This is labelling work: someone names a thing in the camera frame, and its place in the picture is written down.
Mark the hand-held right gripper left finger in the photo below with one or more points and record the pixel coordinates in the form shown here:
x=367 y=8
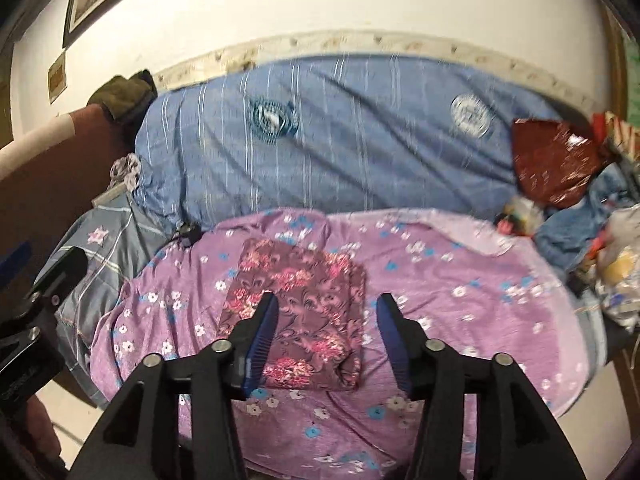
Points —
x=262 y=332

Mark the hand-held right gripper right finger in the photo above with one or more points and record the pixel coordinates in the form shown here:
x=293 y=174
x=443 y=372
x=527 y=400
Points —
x=392 y=340

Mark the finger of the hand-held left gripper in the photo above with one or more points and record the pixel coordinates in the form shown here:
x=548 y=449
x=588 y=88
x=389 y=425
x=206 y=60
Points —
x=62 y=275

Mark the maroon floral pants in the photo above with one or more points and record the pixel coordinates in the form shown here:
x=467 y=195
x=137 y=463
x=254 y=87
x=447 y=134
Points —
x=310 y=285

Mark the person's left hand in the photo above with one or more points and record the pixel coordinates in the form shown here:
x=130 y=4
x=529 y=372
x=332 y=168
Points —
x=42 y=432

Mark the grey striped bed sheet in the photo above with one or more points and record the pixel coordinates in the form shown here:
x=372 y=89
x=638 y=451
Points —
x=100 y=260

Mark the blue tape strip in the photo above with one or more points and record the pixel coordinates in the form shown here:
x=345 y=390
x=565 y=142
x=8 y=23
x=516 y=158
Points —
x=15 y=260

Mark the purple flower print blanket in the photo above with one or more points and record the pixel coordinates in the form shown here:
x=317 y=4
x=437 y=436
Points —
x=475 y=310

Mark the dark brown headboard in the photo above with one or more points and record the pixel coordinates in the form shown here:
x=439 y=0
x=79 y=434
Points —
x=75 y=185

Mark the small patterned grey cloth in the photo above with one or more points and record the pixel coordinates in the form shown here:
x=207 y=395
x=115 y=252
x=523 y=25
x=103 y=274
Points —
x=125 y=170

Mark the small black device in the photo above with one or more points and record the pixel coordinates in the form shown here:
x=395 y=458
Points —
x=187 y=235

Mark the small colourful wrapper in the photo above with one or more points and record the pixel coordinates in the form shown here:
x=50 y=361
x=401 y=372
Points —
x=520 y=215

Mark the olive green cloth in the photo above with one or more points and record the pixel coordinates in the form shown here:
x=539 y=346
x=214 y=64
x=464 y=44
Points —
x=122 y=95

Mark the blue denim cloth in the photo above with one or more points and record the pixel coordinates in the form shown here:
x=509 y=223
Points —
x=565 y=235

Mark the blue striped duvet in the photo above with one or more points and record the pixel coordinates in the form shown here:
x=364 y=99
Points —
x=350 y=135

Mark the brown patterned cloth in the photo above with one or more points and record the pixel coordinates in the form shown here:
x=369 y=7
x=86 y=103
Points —
x=550 y=160

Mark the red striped cloth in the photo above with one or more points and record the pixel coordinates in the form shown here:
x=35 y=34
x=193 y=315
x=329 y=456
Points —
x=620 y=132

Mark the small yellow wall plaque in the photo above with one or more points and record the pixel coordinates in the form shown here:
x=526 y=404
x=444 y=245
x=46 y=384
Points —
x=57 y=77

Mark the beige wall trim strip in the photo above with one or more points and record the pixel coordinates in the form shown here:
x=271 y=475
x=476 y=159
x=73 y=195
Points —
x=400 y=42

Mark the wooden door frame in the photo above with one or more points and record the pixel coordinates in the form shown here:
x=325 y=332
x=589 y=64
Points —
x=612 y=60

